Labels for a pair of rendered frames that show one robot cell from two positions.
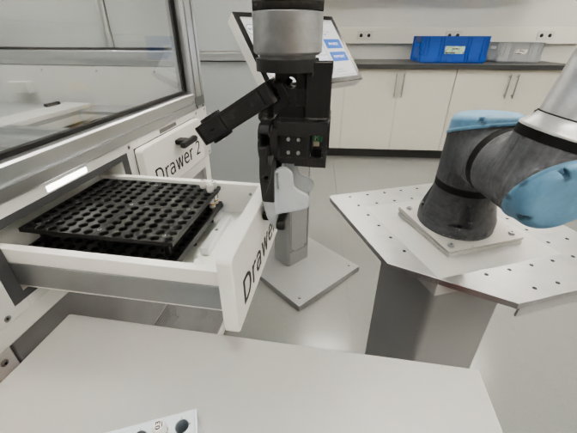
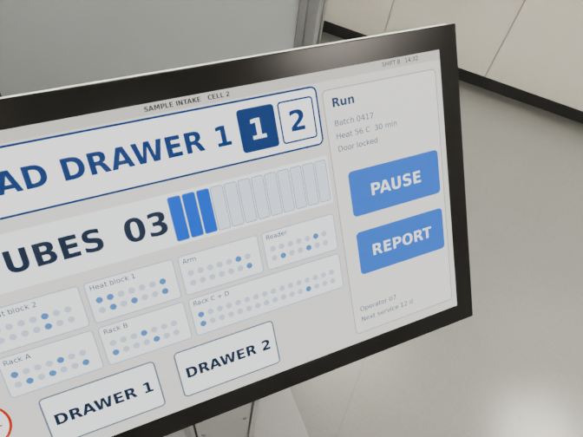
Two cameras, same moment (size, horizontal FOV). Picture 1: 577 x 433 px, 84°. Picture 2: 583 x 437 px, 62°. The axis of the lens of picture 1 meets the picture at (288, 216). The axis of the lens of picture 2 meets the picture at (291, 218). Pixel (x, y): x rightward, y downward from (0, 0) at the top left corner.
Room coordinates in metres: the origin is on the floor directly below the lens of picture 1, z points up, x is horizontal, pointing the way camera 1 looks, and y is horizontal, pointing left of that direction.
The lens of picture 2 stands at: (1.21, -0.16, 1.45)
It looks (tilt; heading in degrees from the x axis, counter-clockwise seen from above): 54 degrees down; 11
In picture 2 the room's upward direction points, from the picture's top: 10 degrees clockwise
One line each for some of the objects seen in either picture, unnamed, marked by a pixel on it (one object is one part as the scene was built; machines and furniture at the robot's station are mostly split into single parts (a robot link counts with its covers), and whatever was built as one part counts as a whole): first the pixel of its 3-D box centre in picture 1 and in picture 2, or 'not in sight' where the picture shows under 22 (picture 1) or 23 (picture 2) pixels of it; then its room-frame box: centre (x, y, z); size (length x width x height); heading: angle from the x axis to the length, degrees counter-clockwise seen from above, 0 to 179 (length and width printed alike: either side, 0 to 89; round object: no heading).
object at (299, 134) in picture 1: (294, 113); not in sight; (0.40, -0.01, 1.04); 0.09 x 0.08 x 0.12; 81
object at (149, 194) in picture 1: (136, 222); not in sight; (0.44, 0.24, 0.87); 0.22 x 0.18 x 0.06; 81
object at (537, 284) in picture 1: (453, 247); not in sight; (0.61, -0.38, 0.70); 0.45 x 0.44 x 0.12; 105
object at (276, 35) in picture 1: (288, 37); not in sight; (0.40, 0.00, 1.12); 0.08 x 0.08 x 0.05
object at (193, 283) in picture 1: (131, 224); not in sight; (0.44, 0.25, 0.86); 0.40 x 0.26 x 0.06; 81
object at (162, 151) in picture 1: (176, 153); not in sight; (0.76, 0.28, 0.87); 0.29 x 0.02 x 0.11; 171
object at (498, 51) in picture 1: (513, 51); not in sight; (3.52, -2.20, 0.99); 0.40 x 0.31 x 0.17; 85
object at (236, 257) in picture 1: (259, 230); not in sight; (0.41, 0.04, 0.87); 0.29 x 0.02 x 0.11; 171
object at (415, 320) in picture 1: (417, 344); not in sight; (0.60, -0.36, 0.38); 0.30 x 0.30 x 0.76; 15
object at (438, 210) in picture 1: (460, 199); not in sight; (0.60, -0.36, 0.83); 0.15 x 0.15 x 0.10
